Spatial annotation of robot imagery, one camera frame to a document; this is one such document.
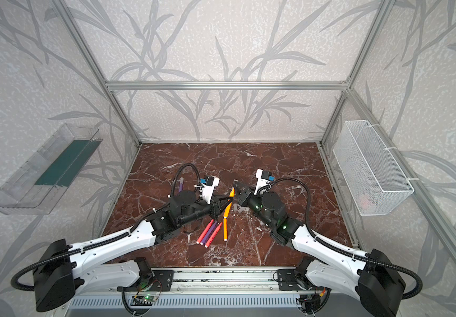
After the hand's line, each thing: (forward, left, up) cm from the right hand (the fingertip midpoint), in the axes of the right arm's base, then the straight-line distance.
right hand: (232, 183), depth 71 cm
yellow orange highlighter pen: (-7, +4, -26) cm, 27 cm away
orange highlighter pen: (-9, +3, -8) cm, 12 cm away
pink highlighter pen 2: (-10, +9, -25) cm, 29 cm away
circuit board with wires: (-33, +34, -28) cm, 54 cm away
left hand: (-5, 0, -4) cm, 6 cm away
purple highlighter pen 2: (-11, +12, -26) cm, 30 cm away
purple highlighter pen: (+16, +28, -26) cm, 42 cm away
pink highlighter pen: (-9, +13, -25) cm, 29 cm away
